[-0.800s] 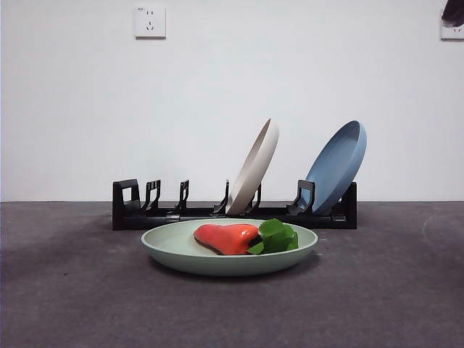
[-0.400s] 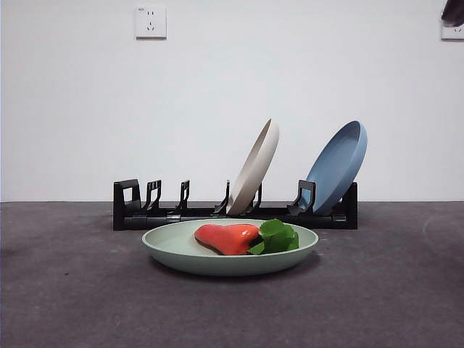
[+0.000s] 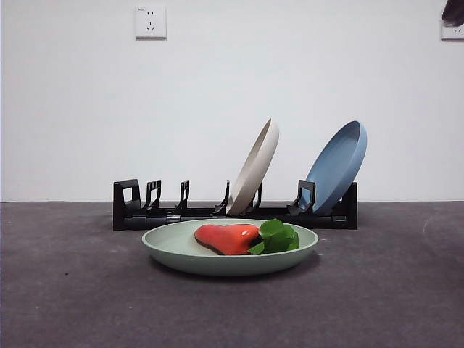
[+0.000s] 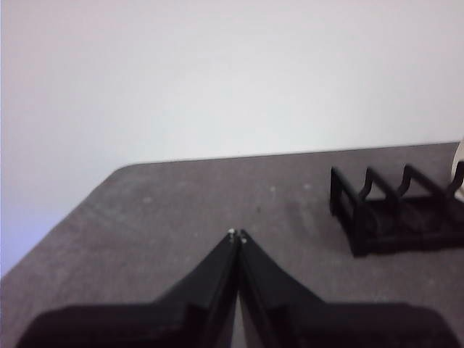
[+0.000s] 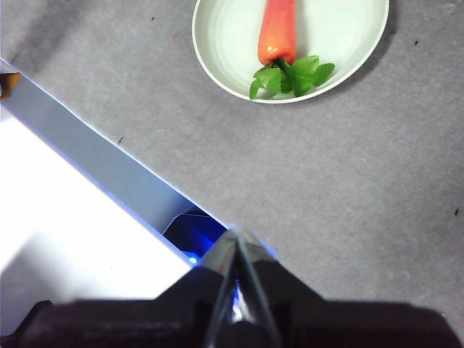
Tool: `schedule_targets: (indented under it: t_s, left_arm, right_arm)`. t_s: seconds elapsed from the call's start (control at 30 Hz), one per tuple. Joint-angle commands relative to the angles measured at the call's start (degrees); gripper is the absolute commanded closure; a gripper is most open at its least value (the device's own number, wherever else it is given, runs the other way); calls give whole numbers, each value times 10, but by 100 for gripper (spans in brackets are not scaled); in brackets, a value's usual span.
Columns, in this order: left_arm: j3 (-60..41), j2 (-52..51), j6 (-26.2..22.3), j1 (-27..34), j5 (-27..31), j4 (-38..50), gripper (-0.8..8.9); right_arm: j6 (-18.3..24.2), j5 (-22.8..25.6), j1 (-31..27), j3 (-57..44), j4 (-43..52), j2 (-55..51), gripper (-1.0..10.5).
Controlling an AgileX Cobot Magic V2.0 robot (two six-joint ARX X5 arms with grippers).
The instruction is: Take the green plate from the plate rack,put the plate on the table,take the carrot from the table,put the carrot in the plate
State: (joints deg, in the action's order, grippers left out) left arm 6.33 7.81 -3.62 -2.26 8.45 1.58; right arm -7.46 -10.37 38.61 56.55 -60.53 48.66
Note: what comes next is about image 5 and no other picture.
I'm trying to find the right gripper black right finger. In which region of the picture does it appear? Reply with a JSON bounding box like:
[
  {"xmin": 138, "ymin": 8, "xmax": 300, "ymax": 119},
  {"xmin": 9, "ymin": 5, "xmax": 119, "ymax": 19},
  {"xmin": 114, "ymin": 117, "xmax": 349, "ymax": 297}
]
[{"xmin": 237, "ymin": 228, "xmax": 326, "ymax": 348}]

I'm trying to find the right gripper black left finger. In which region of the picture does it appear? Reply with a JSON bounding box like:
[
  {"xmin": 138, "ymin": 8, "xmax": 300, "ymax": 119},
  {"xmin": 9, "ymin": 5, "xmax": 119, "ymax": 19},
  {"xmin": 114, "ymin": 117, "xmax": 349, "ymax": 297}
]
[{"xmin": 155, "ymin": 228, "xmax": 239, "ymax": 348}]

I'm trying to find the orange carrot with green leaves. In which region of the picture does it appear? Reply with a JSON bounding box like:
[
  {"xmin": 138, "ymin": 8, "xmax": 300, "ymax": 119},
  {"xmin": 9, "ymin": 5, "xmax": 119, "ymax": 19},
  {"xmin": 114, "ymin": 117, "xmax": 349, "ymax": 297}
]
[{"xmin": 248, "ymin": 0, "xmax": 336, "ymax": 102}]

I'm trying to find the green plate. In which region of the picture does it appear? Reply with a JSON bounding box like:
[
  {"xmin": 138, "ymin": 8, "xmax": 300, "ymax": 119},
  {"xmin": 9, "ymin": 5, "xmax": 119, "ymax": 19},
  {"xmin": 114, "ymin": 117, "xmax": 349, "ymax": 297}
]
[{"xmin": 191, "ymin": 0, "xmax": 391, "ymax": 105}]

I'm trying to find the small orange brown object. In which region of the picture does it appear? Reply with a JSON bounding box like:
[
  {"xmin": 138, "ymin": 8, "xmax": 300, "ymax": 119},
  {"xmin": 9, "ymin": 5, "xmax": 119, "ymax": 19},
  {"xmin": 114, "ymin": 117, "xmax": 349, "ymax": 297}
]
[{"xmin": 0, "ymin": 71, "xmax": 21, "ymax": 101}]

